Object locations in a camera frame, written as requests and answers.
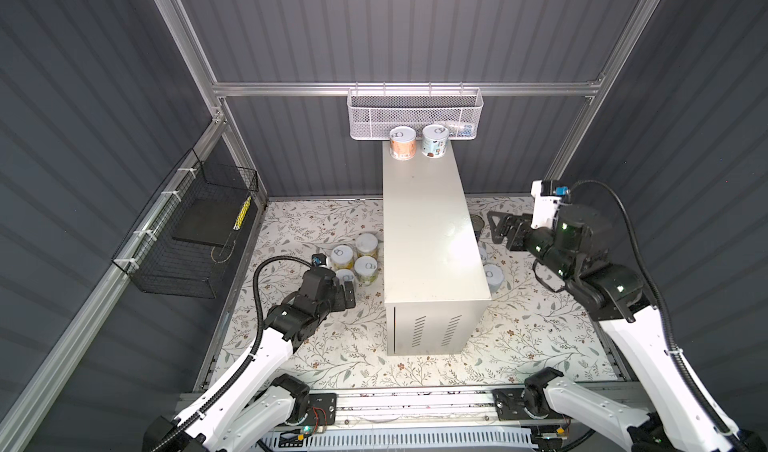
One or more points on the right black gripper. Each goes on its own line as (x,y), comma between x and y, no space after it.
(519,224)

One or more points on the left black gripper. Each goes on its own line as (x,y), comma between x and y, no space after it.
(339,302)

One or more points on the light blue label can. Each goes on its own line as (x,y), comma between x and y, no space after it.
(346,277)

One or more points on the white label can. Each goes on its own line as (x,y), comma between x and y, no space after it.
(494,277)

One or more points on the teal label can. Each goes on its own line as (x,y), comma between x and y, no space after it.
(435,138)

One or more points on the orange label can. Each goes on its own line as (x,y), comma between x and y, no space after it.
(402,143)

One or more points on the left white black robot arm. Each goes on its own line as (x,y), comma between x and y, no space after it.
(280,331)

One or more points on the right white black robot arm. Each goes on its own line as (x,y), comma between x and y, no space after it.
(571,241)

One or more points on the white metal cabinet counter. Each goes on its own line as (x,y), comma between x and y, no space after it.
(435,288)

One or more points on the dark olive can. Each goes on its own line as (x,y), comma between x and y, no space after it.
(478,225)

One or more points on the yellow label can left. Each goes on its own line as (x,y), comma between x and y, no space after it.
(342,257)

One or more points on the yellow green label can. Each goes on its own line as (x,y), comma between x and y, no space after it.
(366,270)

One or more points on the yellow label can back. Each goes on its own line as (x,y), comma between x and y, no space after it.
(367,244)

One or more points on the floral table mat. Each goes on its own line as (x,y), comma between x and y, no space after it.
(525,328)

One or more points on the small bottle in basket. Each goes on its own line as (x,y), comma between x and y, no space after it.
(462,129)

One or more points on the black pad in basket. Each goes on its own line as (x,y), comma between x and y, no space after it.
(207,222)

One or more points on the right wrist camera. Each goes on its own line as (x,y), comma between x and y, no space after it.
(547,195)

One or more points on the black wire basket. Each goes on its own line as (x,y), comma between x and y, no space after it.
(157,264)

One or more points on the white wire mesh basket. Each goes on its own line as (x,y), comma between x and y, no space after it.
(374,111)

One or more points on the aluminium mounting rail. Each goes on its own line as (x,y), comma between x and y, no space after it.
(408,407)

